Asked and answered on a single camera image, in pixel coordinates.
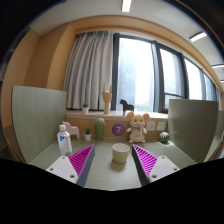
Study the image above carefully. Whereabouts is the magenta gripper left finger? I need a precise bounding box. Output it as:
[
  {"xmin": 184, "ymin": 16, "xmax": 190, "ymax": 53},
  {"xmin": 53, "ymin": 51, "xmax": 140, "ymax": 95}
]
[{"xmin": 47, "ymin": 145, "xmax": 95, "ymax": 187}]

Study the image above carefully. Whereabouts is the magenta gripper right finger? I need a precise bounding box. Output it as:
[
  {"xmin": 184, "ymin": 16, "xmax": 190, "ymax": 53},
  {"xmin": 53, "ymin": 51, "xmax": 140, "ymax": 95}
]
[{"xmin": 132, "ymin": 145, "xmax": 179, "ymax": 186}]

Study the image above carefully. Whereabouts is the clear plastic water bottle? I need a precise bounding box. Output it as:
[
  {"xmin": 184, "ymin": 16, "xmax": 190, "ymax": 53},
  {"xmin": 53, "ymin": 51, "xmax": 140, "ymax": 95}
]
[{"xmin": 57, "ymin": 124, "xmax": 72, "ymax": 156}]

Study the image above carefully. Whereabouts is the round green cactus ornament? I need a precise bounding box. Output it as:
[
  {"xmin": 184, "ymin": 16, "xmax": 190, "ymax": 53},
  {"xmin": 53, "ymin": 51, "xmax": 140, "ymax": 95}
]
[{"xmin": 159, "ymin": 132, "xmax": 170, "ymax": 144}]

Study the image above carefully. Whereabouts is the pale yellow paper cup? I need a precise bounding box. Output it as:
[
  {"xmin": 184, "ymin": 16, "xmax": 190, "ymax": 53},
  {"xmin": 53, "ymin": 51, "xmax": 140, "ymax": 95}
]
[{"xmin": 112, "ymin": 143, "xmax": 130, "ymax": 163}]

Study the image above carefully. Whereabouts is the small potted plant on desk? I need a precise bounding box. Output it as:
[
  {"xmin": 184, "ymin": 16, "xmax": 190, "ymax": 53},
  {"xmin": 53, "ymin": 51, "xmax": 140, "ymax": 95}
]
[{"xmin": 84, "ymin": 128, "xmax": 91, "ymax": 141}]

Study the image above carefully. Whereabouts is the pink wooden horse figure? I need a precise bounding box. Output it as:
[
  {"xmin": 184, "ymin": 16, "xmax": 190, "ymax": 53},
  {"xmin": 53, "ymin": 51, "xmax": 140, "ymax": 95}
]
[{"xmin": 63, "ymin": 122, "xmax": 80, "ymax": 139}]

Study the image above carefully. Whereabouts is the beige plush mouse toy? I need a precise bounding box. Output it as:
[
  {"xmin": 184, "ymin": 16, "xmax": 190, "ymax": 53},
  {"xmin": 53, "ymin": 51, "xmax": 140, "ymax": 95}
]
[{"xmin": 126, "ymin": 112, "xmax": 150, "ymax": 143}]

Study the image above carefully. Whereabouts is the purple round number sign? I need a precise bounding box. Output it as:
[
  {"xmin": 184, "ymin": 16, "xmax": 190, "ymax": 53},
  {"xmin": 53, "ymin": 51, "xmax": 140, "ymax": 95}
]
[{"xmin": 112, "ymin": 123, "xmax": 125, "ymax": 136}]

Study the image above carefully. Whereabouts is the tall green cactus ornament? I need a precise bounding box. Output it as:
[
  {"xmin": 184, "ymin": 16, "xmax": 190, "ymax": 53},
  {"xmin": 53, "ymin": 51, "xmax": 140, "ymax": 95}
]
[{"xmin": 95, "ymin": 118, "xmax": 105, "ymax": 141}]

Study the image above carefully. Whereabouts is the wooden window sill shelf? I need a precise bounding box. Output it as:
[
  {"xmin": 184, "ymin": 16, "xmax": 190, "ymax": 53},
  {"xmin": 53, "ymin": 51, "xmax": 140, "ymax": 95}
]
[{"xmin": 66, "ymin": 110, "xmax": 168, "ymax": 139}]

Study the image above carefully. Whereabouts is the right green desk partition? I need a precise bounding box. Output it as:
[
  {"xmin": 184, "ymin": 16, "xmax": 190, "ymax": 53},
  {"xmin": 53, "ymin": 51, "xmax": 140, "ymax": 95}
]
[{"xmin": 168, "ymin": 99, "xmax": 218, "ymax": 163}]

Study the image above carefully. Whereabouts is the green desk partition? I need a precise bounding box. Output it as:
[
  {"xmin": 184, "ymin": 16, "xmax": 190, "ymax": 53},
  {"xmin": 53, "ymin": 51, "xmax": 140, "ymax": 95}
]
[
  {"xmin": 12, "ymin": 86, "xmax": 67, "ymax": 163},
  {"xmin": 168, "ymin": 99, "xmax": 218, "ymax": 163}
]

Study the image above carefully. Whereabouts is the small potted plant on sill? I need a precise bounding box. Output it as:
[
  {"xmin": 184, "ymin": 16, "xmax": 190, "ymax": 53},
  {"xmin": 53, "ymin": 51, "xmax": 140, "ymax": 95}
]
[{"xmin": 82, "ymin": 103, "xmax": 89, "ymax": 114}]

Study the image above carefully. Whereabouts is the left green desk partition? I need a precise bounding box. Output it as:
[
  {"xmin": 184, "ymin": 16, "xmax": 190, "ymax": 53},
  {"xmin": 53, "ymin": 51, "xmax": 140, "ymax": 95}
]
[{"xmin": 12, "ymin": 86, "xmax": 67, "ymax": 163}]

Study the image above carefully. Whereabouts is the black horse figure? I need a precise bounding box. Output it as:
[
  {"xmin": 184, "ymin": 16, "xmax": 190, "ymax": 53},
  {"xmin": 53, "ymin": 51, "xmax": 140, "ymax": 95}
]
[{"xmin": 120, "ymin": 99, "xmax": 134, "ymax": 112}]

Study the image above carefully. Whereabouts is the wooden hand sculpture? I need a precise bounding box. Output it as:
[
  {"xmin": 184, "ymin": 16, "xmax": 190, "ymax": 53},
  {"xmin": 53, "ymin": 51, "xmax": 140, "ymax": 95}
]
[{"xmin": 102, "ymin": 89, "xmax": 112, "ymax": 114}]

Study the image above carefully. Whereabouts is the grey curtain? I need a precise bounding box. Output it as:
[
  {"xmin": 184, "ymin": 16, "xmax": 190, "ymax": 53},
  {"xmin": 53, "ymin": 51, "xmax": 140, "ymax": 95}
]
[{"xmin": 63, "ymin": 31, "xmax": 113, "ymax": 110}]

